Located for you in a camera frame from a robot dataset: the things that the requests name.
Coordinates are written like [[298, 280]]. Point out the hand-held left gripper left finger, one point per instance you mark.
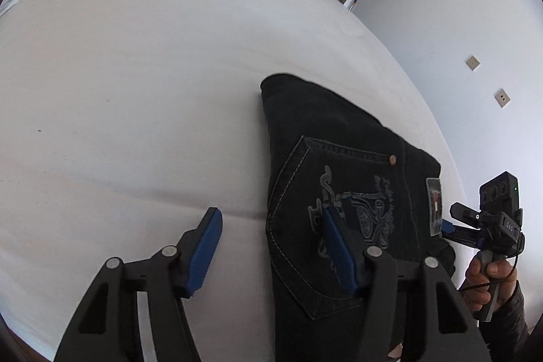
[[208, 247]]

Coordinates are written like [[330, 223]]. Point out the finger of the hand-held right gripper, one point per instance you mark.
[[460, 234], [471, 215]]

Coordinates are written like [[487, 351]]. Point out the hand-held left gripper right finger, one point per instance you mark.
[[339, 251]]

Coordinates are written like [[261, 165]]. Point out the black denim pants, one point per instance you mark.
[[339, 150]]

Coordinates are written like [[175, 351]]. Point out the person's right forearm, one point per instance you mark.
[[507, 328]]

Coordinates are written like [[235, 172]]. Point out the person's right hand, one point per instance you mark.
[[505, 281]]

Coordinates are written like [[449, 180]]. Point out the white sheeted bed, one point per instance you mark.
[[127, 90]]

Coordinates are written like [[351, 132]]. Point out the beige wall socket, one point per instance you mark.
[[503, 97], [473, 63]]

